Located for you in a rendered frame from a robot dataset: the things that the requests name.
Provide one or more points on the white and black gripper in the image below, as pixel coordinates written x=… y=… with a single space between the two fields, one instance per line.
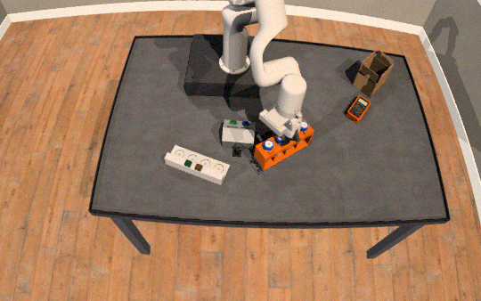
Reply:
x=293 y=128

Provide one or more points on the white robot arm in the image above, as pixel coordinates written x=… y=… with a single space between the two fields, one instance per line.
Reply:
x=272 y=20

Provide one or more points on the orange multimeter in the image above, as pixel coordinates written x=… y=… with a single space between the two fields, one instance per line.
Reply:
x=358 y=108

